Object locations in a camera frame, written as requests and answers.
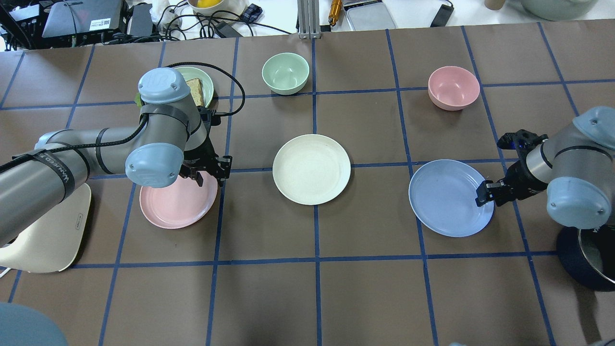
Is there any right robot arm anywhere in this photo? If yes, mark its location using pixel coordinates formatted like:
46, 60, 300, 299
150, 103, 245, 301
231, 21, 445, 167
475, 107, 615, 229

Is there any steel mixing bowl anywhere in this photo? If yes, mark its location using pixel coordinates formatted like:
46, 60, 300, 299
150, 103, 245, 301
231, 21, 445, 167
520, 0, 598, 21

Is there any green plate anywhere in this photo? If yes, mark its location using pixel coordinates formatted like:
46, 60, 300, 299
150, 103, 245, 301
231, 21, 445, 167
174, 66, 214, 107

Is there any yellow toy fruit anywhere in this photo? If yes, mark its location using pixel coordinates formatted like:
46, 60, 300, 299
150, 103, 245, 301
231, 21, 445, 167
195, 0, 222, 9

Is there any cardboard tube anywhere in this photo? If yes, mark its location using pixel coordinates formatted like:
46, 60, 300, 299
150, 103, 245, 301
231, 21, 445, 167
484, 0, 506, 11

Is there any black power adapter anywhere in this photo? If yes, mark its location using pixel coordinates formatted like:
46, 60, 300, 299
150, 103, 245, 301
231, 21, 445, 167
126, 3, 154, 37

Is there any pink bowl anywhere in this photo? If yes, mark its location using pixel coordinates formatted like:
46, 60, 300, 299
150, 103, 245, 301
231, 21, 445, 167
428, 66, 480, 111

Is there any lettuce leaf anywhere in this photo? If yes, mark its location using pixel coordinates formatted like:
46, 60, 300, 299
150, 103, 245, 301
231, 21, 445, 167
134, 92, 143, 108

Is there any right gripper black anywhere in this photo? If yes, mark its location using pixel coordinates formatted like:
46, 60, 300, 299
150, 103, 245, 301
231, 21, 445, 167
475, 130, 548, 208

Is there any cream plate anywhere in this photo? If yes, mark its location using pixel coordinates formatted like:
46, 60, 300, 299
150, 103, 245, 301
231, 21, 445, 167
272, 134, 351, 206

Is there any beige bowl with toys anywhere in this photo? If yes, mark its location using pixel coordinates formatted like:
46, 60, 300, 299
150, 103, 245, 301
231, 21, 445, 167
187, 0, 248, 17

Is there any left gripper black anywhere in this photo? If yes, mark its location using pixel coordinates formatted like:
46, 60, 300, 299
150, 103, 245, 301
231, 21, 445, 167
179, 107, 233, 187

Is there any pink plate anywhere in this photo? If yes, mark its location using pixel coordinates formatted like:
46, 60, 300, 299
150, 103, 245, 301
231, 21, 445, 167
139, 174, 218, 229

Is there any green bowl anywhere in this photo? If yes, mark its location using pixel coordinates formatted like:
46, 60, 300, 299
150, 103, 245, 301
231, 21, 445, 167
261, 52, 310, 96

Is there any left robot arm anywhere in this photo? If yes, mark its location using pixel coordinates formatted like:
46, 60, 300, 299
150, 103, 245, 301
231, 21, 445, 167
0, 63, 233, 246

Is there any black small power brick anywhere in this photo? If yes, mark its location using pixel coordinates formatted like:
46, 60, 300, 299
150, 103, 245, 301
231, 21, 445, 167
430, 4, 455, 27

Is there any blue plate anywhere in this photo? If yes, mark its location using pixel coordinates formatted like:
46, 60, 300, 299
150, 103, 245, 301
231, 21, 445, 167
408, 159, 495, 238

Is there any silver kitchen scale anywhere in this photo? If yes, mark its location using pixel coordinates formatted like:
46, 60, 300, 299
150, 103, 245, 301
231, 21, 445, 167
343, 0, 397, 31

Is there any aluminium frame post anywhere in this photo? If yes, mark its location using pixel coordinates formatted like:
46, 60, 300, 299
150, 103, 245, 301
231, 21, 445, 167
297, 0, 321, 39

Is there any bread slice on plate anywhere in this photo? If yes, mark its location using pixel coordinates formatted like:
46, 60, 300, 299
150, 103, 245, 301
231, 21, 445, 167
186, 77, 205, 107

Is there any blue saucepan with lid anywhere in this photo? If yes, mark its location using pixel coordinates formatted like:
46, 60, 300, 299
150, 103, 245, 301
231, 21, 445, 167
556, 225, 615, 292

